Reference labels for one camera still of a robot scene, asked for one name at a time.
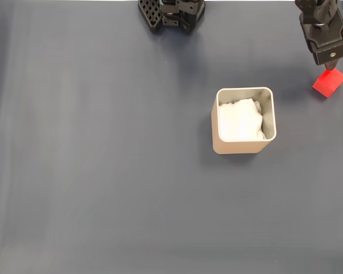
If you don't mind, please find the beige square box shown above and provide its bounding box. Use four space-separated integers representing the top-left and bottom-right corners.
211 87 277 155

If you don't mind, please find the red cube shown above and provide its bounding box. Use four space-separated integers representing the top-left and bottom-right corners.
312 69 343 99

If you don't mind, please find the white crumpled cloth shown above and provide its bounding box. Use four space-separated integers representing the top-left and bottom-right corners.
218 98 266 141

